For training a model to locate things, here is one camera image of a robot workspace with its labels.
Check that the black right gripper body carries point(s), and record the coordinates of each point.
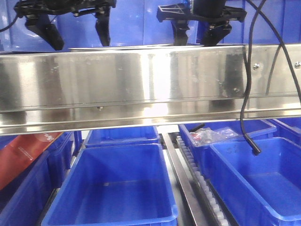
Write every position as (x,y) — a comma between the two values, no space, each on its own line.
(211,11)

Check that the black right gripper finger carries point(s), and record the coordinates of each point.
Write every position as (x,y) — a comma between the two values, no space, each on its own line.
(210,34)
(180,27)

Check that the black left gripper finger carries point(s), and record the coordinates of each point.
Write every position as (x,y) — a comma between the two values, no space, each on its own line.
(41,26)
(102,25)

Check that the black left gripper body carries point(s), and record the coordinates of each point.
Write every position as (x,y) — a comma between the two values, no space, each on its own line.
(61,7)

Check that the large blue crate upper left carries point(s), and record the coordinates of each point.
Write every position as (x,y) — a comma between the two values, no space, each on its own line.
(132,23)

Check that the ribbed blue crate upper right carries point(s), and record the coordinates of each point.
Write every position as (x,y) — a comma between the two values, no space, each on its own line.
(285,15)

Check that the blue bin rear right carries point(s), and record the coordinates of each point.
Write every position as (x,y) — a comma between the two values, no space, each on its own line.
(256,129)

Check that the blue bin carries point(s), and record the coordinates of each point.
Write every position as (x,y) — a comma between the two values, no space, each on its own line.
(262,190)
(115,186)
(256,129)
(59,159)
(122,136)
(23,199)
(289,128)

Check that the clear plastic bag of parts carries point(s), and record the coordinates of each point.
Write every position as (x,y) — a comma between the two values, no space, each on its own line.
(206,136)

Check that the blue bin rear centre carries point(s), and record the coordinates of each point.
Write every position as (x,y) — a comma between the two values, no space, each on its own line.
(122,136)

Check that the blue bin far right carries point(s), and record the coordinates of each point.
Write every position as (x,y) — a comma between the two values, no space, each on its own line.
(289,128)

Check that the blue bin rear left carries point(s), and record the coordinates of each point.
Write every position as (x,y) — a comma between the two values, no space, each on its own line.
(59,159)

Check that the red cardboard box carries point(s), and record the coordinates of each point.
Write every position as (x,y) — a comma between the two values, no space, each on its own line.
(21,152)

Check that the blue bin front centre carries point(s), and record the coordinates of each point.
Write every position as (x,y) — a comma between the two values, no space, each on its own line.
(115,186)

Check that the blue bin front right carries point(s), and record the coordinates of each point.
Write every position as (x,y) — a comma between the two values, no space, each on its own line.
(262,190)

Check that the blue bin front left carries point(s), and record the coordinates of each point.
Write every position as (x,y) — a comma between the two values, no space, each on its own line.
(23,199)

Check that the white roller track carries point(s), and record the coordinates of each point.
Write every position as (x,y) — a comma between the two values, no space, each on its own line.
(203,188)

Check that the stainless steel shelf rail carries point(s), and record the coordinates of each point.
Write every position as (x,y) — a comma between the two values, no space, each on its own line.
(117,87)

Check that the black handle in bin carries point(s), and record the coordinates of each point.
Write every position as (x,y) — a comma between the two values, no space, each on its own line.
(197,127)

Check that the steel divider rail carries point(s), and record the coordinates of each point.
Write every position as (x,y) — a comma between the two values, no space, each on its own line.
(189,199)

